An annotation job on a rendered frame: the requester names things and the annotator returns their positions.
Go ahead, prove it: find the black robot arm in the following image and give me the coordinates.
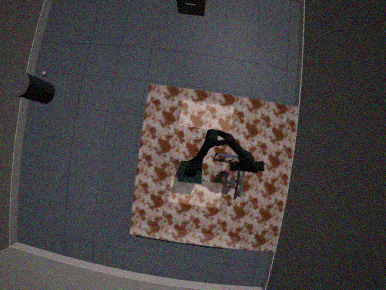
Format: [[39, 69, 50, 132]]
[[186, 129, 265, 178]]

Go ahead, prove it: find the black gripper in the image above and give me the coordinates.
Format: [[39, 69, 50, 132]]
[[230, 162, 258, 173]]

